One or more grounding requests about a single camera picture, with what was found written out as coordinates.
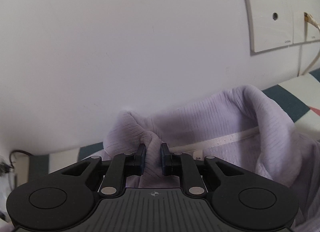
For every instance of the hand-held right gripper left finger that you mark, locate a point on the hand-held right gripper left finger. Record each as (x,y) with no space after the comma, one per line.
(141,158)

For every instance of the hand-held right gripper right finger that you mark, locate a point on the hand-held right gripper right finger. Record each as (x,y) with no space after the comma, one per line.
(165,158)

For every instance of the lavender ribbed garment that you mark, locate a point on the lavender ribbed garment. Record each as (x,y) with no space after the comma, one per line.
(225,117)

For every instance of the geometric patterned desk mat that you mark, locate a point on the geometric patterned desk mat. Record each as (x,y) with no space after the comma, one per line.
(282,97)

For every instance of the white wall socket plate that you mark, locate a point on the white wall socket plate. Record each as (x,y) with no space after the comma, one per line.
(270,17)

